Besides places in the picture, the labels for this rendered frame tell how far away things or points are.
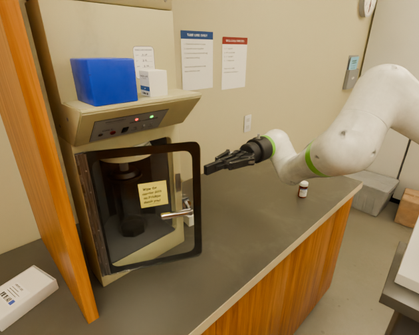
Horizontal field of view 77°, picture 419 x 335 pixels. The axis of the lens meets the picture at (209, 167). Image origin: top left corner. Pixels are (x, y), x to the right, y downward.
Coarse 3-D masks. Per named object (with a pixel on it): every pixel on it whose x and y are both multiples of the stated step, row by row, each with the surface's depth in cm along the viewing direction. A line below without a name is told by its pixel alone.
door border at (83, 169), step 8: (80, 160) 64; (80, 168) 64; (88, 168) 65; (88, 176) 66; (88, 184) 67; (88, 192) 68; (88, 200) 68; (88, 208) 69; (96, 208) 70; (96, 216) 71; (96, 224) 72; (96, 232) 73; (96, 240) 74; (104, 248) 75; (104, 256) 76; (104, 264) 78; (104, 272) 79
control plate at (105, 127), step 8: (152, 112) 65; (160, 112) 67; (104, 120) 57; (112, 120) 59; (120, 120) 60; (128, 120) 62; (136, 120) 64; (144, 120) 66; (152, 120) 69; (160, 120) 71; (96, 128) 58; (104, 128) 60; (112, 128) 62; (120, 128) 64; (128, 128) 66; (144, 128) 70; (96, 136) 61; (104, 136) 63; (112, 136) 65
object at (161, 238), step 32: (96, 160) 65; (128, 160) 67; (160, 160) 70; (192, 160) 73; (96, 192) 68; (128, 192) 71; (192, 192) 77; (128, 224) 75; (160, 224) 78; (192, 224) 81; (128, 256) 79; (160, 256) 82; (192, 256) 86
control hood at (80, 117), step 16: (144, 96) 65; (160, 96) 65; (176, 96) 66; (192, 96) 69; (64, 112) 59; (80, 112) 51; (96, 112) 53; (112, 112) 56; (128, 112) 59; (144, 112) 63; (176, 112) 72; (80, 128) 55; (80, 144) 61
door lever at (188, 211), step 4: (184, 204) 77; (188, 204) 76; (188, 208) 74; (168, 212) 72; (172, 212) 72; (176, 212) 72; (180, 212) 72; (184, 212) 73; (188, 212) 73; (192, 212) 73; (160, 216) 72; (164, 216) 71; (168, 216) 72; (172, 216) 72; (176, 216) 72; (180, 216) 73
